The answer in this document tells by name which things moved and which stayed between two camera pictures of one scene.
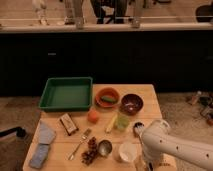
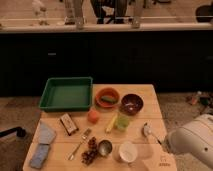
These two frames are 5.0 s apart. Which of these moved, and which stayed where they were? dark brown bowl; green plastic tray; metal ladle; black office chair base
Moved: metal ladle
Stayed: dark brown bowl; black office chair base; green plastic tray
